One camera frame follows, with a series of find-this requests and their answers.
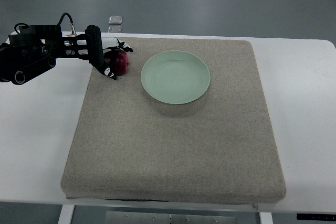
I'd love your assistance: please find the silver floor socket plate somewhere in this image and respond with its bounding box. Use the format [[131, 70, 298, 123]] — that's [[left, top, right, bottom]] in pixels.
[[108, 16, 123, 25]]

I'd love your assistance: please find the white table leg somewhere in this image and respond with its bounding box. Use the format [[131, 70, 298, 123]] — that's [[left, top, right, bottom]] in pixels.
[[57, 205, 75, 224], [259, 212, 274, 224]]

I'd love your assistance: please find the black table control panel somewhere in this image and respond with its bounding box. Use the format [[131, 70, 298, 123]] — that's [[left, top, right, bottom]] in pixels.
[[296, 213, 336, 221]]

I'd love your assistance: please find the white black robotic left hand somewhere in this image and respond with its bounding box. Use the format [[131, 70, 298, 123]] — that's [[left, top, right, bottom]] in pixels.
[[85, 25, 117, 80]]

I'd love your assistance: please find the light green plate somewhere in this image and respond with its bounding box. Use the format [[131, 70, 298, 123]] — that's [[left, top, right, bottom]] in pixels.
[[141, 50, 211, 105]]

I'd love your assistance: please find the beige fabric cushion mat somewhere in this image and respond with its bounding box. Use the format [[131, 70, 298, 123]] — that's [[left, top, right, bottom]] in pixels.
[[61, 38, 286, 204]]

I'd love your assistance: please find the white right table leg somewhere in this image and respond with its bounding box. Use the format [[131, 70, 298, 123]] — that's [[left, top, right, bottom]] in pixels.
[[259, 212, 274, 224]]

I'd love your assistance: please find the white left table leg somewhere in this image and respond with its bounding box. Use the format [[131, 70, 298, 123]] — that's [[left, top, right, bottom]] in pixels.
[[57, 205, 75, 224]]

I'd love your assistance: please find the red apple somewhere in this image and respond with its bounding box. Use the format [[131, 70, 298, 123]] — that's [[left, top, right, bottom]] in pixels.
[[104, 50, 129, 76]]

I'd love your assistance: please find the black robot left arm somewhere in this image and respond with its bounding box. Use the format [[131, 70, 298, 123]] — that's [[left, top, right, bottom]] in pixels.
[[1, 13, 89, 85]]

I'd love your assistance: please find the metal table base plate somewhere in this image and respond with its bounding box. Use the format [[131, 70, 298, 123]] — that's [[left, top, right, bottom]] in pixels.
[[105, 211, 237, 224]]

